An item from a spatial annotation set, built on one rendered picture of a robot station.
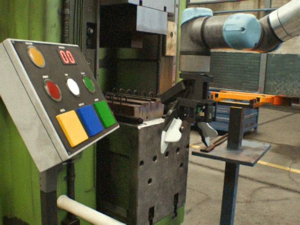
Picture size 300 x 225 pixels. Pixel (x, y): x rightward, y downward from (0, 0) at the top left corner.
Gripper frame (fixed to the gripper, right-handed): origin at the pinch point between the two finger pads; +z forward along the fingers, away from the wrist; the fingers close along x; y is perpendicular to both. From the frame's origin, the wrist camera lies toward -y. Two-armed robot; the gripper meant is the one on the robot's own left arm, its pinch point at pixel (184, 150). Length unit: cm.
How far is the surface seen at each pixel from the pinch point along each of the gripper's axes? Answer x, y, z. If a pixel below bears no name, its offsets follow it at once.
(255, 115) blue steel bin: 381, -277, 62
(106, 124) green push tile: -15.0, -15.4, -5.0
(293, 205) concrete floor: 188, -76, 93
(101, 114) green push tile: -16.1, -16.5, -7.9
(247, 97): 72, -41, -7
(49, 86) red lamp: -32.5, -8.1, -16.5
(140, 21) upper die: 13, -45, -37
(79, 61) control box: -18.8, -26.2, -21.6
